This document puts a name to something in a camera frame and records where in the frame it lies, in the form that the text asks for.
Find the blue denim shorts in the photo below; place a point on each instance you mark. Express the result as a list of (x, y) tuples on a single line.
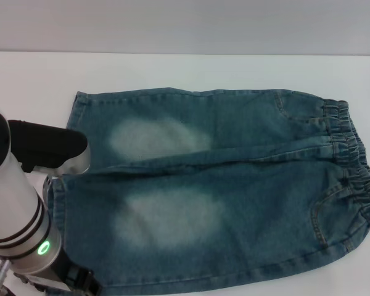
[(219, 185)]

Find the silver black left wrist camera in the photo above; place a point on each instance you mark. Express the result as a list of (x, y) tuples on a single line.
[(46, 145)]

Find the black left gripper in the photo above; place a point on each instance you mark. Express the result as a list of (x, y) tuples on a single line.
[(77, 280)]

